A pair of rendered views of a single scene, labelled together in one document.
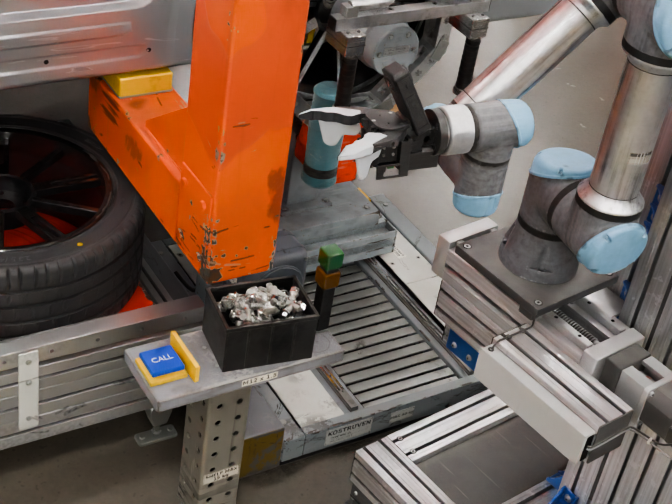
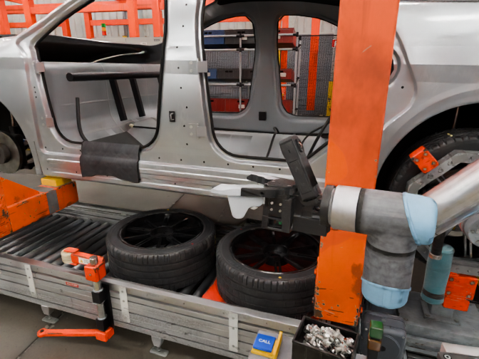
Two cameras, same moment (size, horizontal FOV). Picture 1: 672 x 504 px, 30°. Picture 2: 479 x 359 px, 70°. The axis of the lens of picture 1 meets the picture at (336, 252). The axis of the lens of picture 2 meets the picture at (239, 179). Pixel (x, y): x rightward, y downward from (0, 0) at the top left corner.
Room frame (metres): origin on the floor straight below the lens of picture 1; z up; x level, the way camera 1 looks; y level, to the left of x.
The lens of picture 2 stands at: (1.23, -0.47, 1.44)
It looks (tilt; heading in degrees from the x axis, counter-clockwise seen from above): 18 degrees down; 55
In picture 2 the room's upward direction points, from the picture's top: straight up
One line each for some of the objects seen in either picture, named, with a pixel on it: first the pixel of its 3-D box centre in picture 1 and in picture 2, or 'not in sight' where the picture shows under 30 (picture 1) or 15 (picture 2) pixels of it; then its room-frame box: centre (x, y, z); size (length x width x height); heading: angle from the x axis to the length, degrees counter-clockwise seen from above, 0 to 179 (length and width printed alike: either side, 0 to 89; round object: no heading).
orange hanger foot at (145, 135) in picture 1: (165, 112); not in sight; (2.47, 0.44, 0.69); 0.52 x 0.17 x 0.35; 36
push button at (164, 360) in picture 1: (161, 362); (264, 343); (1.88, 0.31, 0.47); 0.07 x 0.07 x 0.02; 36
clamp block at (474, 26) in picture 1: (469, 19); not in sight; (2.73, -0.21, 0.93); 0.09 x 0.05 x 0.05; 36
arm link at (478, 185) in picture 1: (475, 173); (387, 266); (1.73, -0.20, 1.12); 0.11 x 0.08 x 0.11; 29
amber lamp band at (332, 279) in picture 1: (327, 276); (374, 342); (2.10, 0.01, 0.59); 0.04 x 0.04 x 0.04; 36
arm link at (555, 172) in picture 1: (561, 188); not in sight; (1.95, -0.38, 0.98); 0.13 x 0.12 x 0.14; 29
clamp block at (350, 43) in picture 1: (345, 36); not in sight; (2.53, 0.06, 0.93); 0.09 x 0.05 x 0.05; 36
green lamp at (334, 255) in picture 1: (331, 257); (376, 329); (2.10, 0.01, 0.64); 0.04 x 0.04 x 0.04; 36
